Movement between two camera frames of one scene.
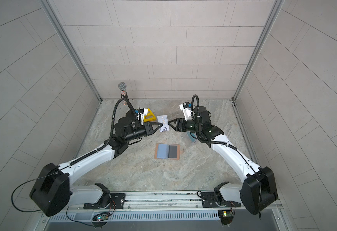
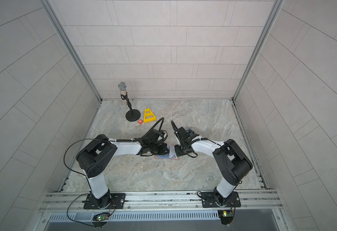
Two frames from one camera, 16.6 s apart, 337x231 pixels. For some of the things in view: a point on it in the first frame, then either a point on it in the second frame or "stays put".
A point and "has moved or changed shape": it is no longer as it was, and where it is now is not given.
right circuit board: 226,216 stays put
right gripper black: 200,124 to 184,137
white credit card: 163,120 has moved or changed shape
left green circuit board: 101,216 stays put
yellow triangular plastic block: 150,116 stays put
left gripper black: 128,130 to 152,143
